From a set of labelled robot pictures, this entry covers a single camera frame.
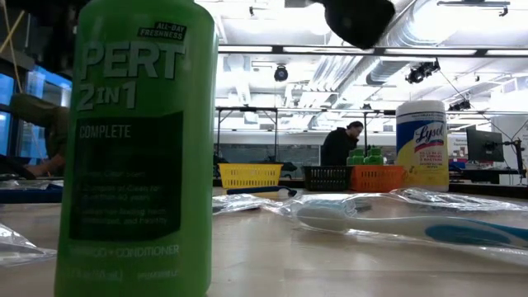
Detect dark blue disposable razor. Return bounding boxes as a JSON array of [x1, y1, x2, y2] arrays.
[[225, 185, 298, 198]]

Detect blue white toothbrush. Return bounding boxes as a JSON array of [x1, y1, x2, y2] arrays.
[[280, 191, 528, 259]]

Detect clear plastic toothbrush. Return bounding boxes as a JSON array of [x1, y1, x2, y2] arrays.
[[0, 222, 58, 267]]

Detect yellow plastic basket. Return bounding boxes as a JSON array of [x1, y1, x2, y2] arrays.
[[217, 163, 285, 190]]

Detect clear plastic wrapped comb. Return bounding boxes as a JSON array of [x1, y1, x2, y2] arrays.
[[212, 193, 292, 216]]

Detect black plastic basket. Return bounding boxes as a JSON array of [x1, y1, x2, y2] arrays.
[[303, 165, 354, 192]]

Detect person's feet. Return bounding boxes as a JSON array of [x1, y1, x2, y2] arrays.
[[320, 120, 365, 167]]

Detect orange plastic basket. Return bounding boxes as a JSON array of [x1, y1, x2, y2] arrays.
[[348, 164, 406, 193]]

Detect Lysol wipes canister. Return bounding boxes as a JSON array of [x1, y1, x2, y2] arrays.
[[395, 99, 450, 193]]

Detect black computer monitor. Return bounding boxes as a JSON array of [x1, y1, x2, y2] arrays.
[[465, 128, 506, 164]]

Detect black background desk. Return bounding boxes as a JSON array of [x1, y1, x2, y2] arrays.
[[448, 166, 528, 200]]

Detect person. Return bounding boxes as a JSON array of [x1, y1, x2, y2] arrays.
[[10, 92, 70, 178]]

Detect black overhead beam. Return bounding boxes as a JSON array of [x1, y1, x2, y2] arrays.
[[216, 43, 528, 59]]

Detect black ceiling dome camera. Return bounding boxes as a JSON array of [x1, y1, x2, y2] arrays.
[[273, 64, 290, 83]]

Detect silver ventilation duct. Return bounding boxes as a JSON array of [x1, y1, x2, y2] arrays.
[[313, 0, 446, 108]]

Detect orange hanging cord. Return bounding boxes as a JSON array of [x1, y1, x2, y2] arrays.
[[0, 7, 52, 178]]

